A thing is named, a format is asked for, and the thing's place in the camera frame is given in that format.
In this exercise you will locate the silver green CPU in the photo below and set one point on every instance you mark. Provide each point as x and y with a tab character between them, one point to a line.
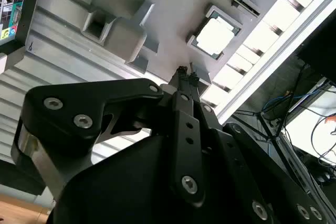
215	36

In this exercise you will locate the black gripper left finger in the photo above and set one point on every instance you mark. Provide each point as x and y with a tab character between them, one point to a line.
78	103

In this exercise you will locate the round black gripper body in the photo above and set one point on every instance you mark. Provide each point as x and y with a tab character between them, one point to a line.
118	187

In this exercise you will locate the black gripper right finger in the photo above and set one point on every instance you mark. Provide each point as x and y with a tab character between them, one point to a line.
211	121

